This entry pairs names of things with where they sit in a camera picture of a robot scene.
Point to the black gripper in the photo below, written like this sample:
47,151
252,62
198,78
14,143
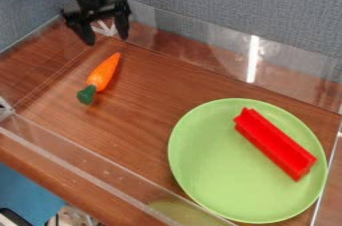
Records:
79,19

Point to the clear acrylic corner bracket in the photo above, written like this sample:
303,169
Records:
107,28

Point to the clear acrylic enclosure wall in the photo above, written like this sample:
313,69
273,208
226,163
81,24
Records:
101,154

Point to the green plate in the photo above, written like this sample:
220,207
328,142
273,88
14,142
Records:
225,173

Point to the red plastic block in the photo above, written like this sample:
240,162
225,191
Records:
274,143

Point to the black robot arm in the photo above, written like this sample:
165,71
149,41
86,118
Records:
89,5

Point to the orange toy carrot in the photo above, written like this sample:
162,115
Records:
99,79

